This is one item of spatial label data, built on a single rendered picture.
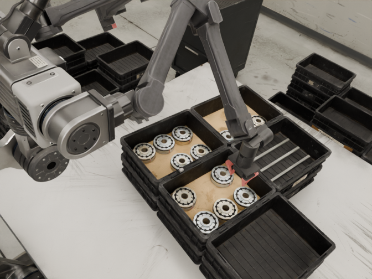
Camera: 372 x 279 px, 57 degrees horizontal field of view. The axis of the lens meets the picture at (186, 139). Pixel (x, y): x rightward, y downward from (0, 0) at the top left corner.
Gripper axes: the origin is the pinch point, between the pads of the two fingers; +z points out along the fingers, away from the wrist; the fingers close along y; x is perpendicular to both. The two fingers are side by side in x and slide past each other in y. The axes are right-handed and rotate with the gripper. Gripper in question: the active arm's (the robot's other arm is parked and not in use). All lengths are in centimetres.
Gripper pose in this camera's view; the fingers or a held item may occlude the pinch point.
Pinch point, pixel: (237, 178)
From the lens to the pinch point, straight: 129.7
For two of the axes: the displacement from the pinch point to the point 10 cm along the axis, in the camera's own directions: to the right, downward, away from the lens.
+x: -7.9, 3.7, -5.0
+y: -6.0, -6.2, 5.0
